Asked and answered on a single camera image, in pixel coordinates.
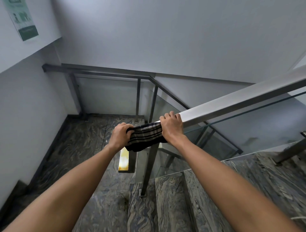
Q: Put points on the person's right hand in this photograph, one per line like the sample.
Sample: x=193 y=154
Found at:
x=172 y=126

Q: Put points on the person's left hand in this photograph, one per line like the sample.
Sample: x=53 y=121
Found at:
x=119 y=138

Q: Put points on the dark plaid cloth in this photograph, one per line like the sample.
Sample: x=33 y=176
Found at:
x=145 y=137

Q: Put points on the steel stair handrail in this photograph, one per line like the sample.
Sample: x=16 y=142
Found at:
x=239 y=102

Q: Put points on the person's left forearm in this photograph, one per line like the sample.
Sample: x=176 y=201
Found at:
x=67 y=191

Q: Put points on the person's right forearm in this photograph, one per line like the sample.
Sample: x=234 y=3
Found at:
x=239 y=181

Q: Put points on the dark metal stair railing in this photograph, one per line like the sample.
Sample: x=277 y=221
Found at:
x=95 y=70

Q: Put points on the glass railing panel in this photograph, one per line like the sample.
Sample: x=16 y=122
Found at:
x=167 y=105
x=107 y=95
x=215 y=148

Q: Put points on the dark railing post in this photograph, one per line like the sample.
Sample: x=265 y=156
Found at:
x=153 y=105
x=74 y=95
x=138 y=100

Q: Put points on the steel railing post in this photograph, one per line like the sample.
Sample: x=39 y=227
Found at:
x=149 y=167
x=291 y=150

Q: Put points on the green white wall poster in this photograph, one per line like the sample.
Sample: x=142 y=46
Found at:
x=24 y=21

